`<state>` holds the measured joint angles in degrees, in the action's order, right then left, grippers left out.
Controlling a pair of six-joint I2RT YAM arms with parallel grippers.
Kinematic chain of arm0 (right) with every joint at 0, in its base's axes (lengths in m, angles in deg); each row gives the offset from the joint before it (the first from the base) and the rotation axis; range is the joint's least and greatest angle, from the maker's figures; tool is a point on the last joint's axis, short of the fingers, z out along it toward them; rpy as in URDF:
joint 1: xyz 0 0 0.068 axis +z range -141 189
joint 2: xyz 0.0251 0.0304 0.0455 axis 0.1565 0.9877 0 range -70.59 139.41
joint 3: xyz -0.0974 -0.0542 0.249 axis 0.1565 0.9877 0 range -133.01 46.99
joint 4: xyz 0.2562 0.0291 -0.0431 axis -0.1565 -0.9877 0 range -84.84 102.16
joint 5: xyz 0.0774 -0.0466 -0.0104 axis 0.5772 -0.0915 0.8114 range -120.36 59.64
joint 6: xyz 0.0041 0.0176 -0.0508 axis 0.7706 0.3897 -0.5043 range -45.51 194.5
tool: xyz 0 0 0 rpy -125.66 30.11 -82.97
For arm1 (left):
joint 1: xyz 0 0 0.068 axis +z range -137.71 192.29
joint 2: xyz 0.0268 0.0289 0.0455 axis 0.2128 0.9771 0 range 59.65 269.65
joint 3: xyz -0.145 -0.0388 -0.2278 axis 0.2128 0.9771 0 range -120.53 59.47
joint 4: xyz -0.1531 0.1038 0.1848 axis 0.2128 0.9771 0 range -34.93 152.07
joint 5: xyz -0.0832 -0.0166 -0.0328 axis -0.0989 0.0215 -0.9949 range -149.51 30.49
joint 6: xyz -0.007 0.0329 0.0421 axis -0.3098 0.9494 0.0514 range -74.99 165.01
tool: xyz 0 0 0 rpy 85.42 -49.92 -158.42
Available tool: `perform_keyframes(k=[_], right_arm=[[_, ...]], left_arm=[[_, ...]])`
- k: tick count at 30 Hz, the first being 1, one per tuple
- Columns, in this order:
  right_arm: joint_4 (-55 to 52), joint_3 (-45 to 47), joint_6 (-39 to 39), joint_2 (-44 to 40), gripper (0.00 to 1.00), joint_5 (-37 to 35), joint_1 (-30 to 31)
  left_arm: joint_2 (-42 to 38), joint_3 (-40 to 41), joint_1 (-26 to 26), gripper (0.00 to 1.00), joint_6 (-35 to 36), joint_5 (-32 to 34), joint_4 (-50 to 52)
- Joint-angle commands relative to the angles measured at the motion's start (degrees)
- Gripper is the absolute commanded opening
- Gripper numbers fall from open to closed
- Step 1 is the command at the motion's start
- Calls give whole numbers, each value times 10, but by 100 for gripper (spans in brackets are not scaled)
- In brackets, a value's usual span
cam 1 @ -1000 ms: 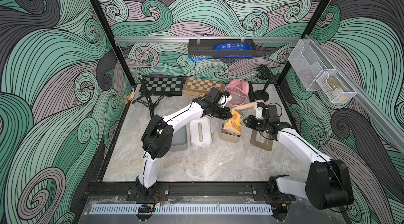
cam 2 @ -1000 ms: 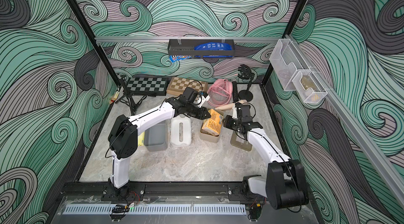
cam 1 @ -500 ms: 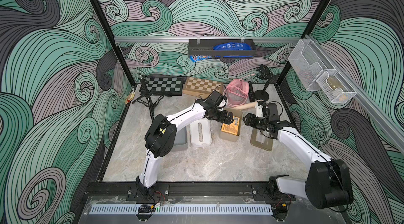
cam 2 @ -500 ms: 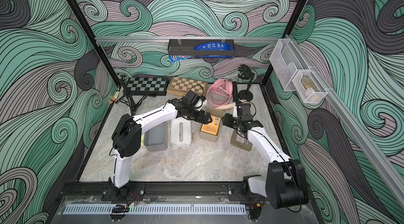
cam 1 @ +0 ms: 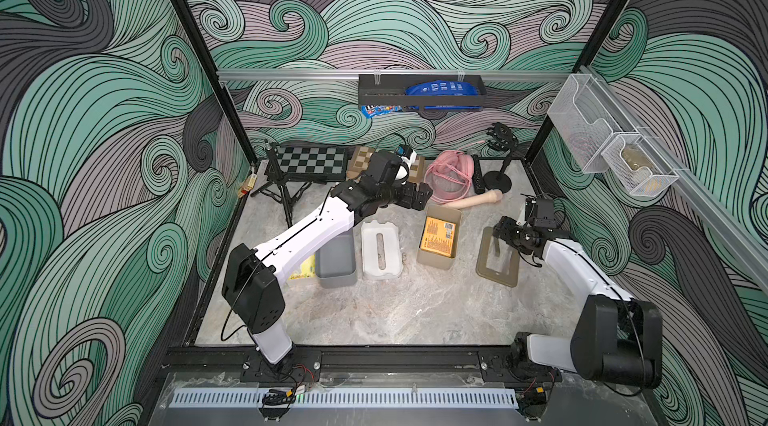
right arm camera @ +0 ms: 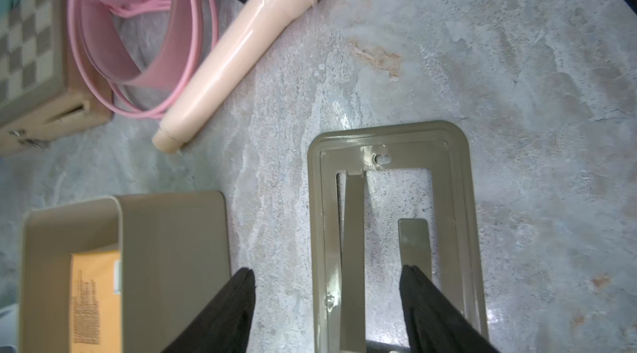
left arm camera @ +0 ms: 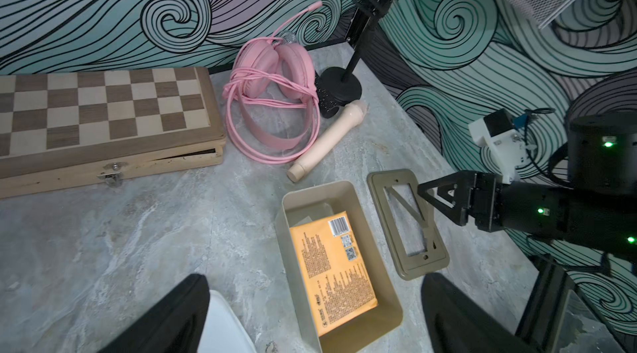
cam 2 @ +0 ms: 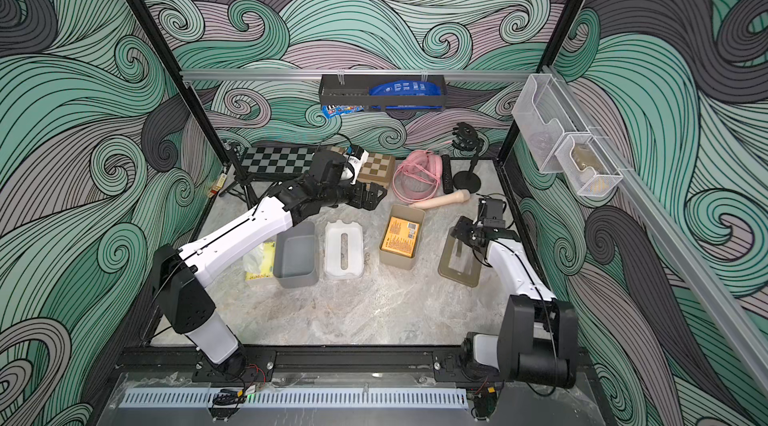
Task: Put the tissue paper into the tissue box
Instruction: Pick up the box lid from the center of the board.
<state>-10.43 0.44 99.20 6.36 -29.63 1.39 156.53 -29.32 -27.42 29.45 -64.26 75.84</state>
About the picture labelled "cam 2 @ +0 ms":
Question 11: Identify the black tripod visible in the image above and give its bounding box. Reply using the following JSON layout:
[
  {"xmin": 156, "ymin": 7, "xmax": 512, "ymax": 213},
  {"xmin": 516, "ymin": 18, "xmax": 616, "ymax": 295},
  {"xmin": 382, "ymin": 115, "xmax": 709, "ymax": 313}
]
[{"xmin": 220, "ymin": 142, "xmax": 277, "ymax": 209}]

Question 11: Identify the wooden chessboard box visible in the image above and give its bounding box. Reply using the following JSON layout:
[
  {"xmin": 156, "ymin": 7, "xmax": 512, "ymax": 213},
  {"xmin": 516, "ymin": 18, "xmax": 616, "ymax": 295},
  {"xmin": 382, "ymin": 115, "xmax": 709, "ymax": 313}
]
[{"xmin": 358, "ymin": 153, "xmax": 397, "ymax": 189}]

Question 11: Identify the clear wall bin large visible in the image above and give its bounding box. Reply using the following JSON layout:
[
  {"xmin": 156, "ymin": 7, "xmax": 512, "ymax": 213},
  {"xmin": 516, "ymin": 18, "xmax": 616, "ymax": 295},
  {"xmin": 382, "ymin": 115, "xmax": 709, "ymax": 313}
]
[{"xmin": 512, "ymin": 74, "xmax": 586, "ymax": 174}]

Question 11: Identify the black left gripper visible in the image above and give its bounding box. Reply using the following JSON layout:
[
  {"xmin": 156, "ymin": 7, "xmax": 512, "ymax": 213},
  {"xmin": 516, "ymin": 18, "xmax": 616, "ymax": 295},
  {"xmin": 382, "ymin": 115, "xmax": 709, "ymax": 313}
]
[{"xmin": 317, "ymin": 178, "xmax": 386, "ymax": 212}]

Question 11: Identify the white slotted cable duct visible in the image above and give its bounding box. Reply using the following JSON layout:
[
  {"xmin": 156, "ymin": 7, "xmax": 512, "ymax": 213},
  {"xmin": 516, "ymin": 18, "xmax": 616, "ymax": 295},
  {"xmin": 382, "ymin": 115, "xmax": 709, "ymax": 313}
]
[{"xmin": 117, "ymin": 388, "xmax": 470, "ymax": 410}]

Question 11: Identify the clear wall bin small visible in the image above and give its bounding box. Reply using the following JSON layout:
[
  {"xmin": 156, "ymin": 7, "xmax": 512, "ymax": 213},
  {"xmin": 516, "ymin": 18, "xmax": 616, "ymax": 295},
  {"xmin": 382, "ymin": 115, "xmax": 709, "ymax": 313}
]
[{"xmin": 555, "ymin": 134, "xmax": 622, "ymax": 199}]

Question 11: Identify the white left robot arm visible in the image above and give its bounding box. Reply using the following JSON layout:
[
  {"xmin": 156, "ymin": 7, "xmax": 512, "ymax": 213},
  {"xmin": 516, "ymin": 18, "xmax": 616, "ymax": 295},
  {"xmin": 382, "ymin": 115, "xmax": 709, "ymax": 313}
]
[{"xmin": 150, "ymin": 177, "xmax": 387, "ymax": 371}]

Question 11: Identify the wooden pestle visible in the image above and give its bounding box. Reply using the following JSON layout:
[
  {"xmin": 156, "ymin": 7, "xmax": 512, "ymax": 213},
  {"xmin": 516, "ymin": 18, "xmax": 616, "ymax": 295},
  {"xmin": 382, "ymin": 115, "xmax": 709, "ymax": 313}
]
[{"xmin": 411, "ymin": 190, "xmax": 471, "ymax": 210}]

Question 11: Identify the black wall shelf basket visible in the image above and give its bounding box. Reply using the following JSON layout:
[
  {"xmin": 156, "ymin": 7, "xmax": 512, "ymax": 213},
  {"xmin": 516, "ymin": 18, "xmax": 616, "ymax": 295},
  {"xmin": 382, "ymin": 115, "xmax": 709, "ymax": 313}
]
[{"xmin": 318, "ymin": 74, "xmax": 448, "ymax": 111}]

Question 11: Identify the black green chessboard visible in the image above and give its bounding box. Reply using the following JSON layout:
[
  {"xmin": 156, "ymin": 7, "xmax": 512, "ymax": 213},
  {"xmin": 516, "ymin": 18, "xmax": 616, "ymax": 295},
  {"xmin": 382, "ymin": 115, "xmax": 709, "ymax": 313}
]
[{"xmin": 240, "ymin": 146, "xmax": 318, "ymax": 182}]

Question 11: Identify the black remote control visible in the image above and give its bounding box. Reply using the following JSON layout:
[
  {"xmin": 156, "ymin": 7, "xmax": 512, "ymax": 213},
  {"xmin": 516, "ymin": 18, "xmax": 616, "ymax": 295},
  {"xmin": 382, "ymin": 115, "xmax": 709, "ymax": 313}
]
[{"xmin": 440, "ymin": 154, "xmax": 455, "ymax": 195}]

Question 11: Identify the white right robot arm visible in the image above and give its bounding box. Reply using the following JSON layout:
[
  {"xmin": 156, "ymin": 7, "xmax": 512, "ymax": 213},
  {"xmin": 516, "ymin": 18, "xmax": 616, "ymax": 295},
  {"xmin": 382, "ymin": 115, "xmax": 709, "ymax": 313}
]
[{"xmin": 451, "ymin": 197, "xmax": 579, "ymax": 390}]

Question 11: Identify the blue plastic package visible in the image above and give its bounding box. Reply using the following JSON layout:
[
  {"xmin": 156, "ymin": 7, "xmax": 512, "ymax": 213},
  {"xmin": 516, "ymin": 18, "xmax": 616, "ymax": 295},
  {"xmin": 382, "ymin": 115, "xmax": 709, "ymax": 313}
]
[{"xmin": 369, "ymin": 80, "xmax": 443, "ymax": 97}]

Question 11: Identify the white tissue box lid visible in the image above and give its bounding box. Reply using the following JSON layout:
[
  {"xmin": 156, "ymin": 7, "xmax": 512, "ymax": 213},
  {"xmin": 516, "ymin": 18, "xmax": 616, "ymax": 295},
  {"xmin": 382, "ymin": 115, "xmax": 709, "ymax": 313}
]
[{"xmin": 324, "ymin": 221, "xmax": 364, "ymax": 280}]

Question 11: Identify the khaki tissue box base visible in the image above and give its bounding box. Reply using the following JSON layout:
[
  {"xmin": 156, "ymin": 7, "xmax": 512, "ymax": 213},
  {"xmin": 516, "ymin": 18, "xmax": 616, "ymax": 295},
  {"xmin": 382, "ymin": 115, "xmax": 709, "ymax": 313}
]
[{"xmin": 379, "ymin": 204, "xmax": 425, "ymax": 271}]

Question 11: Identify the orange tissue paper pack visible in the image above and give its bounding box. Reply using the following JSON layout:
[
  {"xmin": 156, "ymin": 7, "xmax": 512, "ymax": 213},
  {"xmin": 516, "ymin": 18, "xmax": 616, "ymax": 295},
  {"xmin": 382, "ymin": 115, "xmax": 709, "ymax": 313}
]
[{"xmin": 381, "ymin": 217, "xmax": 421, "ymax": 258}]

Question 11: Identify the yellow tissue paper pack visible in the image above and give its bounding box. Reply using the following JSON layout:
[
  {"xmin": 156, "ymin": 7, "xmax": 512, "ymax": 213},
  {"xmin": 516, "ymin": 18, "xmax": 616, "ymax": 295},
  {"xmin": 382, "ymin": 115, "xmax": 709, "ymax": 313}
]
[{"xmin": 243, "ymin": 241, "xmax": 276, "ymax": 281}]

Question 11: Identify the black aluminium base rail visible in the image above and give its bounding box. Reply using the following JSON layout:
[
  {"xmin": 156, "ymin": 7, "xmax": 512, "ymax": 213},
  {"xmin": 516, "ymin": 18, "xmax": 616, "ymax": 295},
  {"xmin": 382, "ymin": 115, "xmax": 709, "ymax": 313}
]
[{"xmin": 115, "ymin": 345, "xmax": 501, "ymax": 385}]

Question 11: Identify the grey tissue box base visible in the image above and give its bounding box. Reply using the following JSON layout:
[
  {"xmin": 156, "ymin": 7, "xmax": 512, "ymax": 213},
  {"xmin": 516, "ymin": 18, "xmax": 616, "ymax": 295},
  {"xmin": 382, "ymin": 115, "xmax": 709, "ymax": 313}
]
[{"xmin": 273, "ymin": 222, "xmax": 319, "ymax": 289}]

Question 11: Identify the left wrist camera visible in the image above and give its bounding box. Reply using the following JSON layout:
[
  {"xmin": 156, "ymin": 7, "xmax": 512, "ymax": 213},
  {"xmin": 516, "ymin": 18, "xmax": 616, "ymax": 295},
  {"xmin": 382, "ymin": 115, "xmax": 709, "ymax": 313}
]
[{"xmin": 309, "ymin": 145, "xmax": 369, "ymax": 185}]

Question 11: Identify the pink mesh food cover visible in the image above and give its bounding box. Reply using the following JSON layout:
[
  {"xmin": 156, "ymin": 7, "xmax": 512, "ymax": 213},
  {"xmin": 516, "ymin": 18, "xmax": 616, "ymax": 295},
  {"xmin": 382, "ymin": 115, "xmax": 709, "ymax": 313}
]
[{"xmin": 391, "ymin": 150, "xmax": 443, "ymax": 204}]

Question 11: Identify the black hand model stand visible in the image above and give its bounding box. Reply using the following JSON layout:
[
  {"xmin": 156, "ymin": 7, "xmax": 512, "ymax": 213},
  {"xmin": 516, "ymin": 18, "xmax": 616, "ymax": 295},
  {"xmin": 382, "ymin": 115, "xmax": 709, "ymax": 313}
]
[{"xmin": 452, "ymin": 122, "xmax": 483, "ymax": 194}]

